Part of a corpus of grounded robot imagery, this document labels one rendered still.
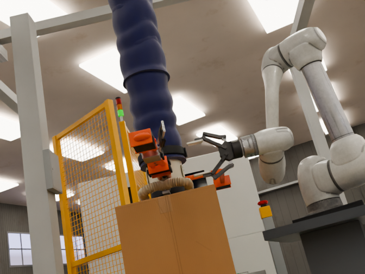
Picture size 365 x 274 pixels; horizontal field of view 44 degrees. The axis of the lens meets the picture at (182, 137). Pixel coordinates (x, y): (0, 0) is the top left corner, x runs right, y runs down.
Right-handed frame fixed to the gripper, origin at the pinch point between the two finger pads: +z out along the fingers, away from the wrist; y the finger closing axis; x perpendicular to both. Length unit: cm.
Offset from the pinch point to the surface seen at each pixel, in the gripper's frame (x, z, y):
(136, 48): 15, 15, -66
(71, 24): 188, 86, -214
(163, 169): -3.4, 12.4, 2.1
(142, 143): -38.4, 14.5, 1.8
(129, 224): -4.5, 29.3, 20.8
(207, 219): -5.0, -0.4, 25.6
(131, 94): 20, 22, -45
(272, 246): 116, -35, 33
